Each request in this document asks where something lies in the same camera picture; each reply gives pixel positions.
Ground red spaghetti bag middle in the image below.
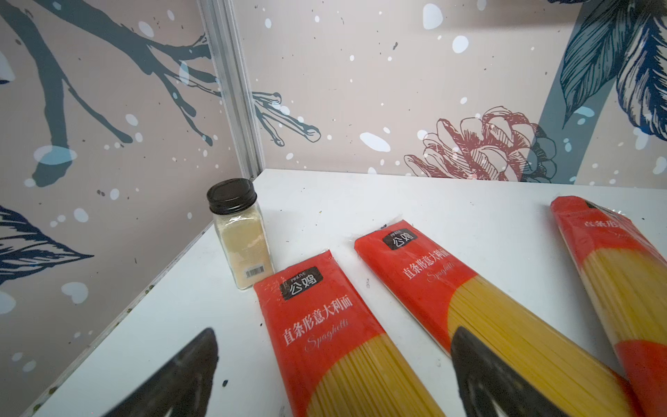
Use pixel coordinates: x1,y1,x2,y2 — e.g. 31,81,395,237
354,221,643,416

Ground red spaghetti bag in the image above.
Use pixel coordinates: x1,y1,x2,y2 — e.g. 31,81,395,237
551,196,666,416
254,251,443,416
354,221,643,416

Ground red spaghetti bag right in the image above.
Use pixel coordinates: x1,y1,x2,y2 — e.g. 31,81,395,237
551,196,666,416

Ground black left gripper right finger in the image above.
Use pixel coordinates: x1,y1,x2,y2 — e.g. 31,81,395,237
451,327,565,416

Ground spice jar black lid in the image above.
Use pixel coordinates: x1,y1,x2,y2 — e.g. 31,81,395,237
206,178,275,291

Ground red spaghetti bag left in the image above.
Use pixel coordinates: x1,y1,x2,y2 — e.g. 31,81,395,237
254,251,443,416

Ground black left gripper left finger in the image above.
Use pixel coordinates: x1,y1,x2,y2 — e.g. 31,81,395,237
106,328,219,416

